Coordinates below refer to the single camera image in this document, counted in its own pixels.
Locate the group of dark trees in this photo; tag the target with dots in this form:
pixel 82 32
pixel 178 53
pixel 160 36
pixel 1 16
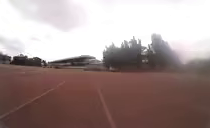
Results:
pixel 136 55

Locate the low flat-roofed building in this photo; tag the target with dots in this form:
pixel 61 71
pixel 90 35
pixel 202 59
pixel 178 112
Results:
pixel 76 61

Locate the row of distant trees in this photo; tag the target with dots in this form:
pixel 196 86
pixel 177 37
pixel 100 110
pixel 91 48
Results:
pixel 21 60

